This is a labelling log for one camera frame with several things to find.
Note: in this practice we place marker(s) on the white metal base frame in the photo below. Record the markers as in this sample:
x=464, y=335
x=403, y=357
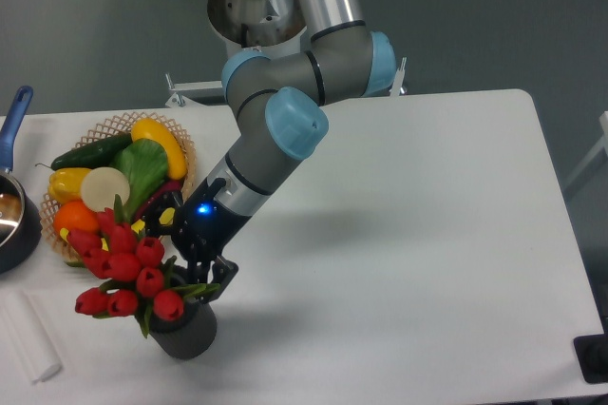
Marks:
x=210, y=93

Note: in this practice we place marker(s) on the red tulip bouquet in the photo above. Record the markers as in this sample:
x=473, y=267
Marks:
x=138, y=281

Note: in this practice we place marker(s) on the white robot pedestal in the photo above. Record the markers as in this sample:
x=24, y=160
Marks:
x=274, y=26

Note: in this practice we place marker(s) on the black device at table edge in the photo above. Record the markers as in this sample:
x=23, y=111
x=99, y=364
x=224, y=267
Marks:
x=591, y=352

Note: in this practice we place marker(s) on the yellow bell pepper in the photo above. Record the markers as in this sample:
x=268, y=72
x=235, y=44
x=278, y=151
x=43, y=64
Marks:
x=64, y=185

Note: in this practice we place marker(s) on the yellow squash upper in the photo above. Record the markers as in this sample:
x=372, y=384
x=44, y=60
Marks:
x=150, y=129

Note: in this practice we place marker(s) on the blue handled saucepan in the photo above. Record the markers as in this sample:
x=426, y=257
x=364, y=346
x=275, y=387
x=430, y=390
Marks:
x=20, y=222

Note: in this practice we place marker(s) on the yellow squash lower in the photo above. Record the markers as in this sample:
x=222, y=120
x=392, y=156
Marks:
x=159, y=225

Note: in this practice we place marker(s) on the purple eggplant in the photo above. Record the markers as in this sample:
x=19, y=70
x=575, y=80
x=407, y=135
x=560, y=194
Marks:
x=166, y=187

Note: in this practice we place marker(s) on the green lettuce leaf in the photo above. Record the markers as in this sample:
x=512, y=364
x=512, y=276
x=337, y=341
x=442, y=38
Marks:
x=145, y=165

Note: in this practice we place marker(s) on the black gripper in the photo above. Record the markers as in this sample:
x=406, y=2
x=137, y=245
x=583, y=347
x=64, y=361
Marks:
x=200, y=229

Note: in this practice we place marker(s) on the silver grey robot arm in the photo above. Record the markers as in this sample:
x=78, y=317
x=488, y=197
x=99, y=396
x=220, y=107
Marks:
x=278, y=106

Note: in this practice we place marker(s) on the dark grey ribbed vase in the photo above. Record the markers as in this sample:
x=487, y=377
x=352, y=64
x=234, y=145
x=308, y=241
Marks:
x=188, y=336

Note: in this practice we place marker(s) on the yellow squash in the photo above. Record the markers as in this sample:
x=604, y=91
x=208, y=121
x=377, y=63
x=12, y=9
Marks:
x=150, y=129
x=159, y=225

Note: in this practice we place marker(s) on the white round onion slice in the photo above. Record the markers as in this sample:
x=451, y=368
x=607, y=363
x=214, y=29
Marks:
x=100, y=187

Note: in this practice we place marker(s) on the orange fruit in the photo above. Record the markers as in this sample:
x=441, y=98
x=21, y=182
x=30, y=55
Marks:
x=75, y=215

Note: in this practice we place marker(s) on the green cucumber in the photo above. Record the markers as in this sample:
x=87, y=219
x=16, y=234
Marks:
x=93, y=155

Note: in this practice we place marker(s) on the woven wicker basket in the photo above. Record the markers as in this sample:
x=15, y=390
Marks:
x=116, y=124

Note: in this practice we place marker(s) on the white folded cloth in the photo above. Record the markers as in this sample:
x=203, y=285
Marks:
x=29, y=337

